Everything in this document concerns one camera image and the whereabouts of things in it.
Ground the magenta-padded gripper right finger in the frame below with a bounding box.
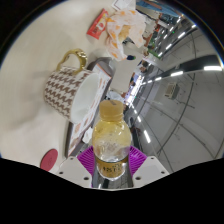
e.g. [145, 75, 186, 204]
[127, 145, 171, 190]

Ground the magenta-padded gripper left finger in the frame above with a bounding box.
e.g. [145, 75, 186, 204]
[53, 145, 98, 190]

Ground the clear tea bottle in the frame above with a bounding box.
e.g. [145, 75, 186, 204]
[92, 99, 132, 182]

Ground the white paper napkin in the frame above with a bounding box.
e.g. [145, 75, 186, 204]
[81, 126, 95, 144]

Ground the ceiling air conditioner unit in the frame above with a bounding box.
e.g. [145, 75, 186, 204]
[163, 82, 180, 100]

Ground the group of ceiling lights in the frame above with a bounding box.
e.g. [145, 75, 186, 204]
[128, 21, 223, 144]

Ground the white orange food wrapper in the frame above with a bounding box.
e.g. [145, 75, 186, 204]
[105, 8, 148, 62]

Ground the red paper fry sleeve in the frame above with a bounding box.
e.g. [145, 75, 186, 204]
[86, 8, 109, 40]

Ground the white printed paper sheet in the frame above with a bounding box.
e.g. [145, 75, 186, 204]
[111, 0, 138, 11]

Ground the houndstooth mug, gold handle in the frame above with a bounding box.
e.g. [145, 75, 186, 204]
[43, 48, 101, 124]

